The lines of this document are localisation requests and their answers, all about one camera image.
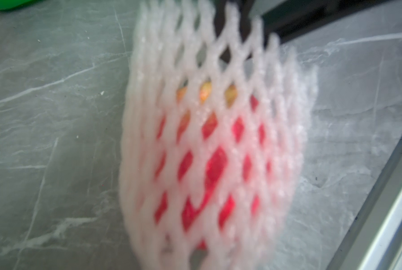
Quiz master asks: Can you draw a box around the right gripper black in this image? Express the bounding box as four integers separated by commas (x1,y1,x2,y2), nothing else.
212,0,394,65

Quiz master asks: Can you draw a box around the bright green plastic basket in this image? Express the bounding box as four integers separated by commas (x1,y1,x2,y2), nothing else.
0,0,38,11

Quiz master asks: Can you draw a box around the aluminium front rail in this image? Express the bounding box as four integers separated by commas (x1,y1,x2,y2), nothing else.
327,137,402,270

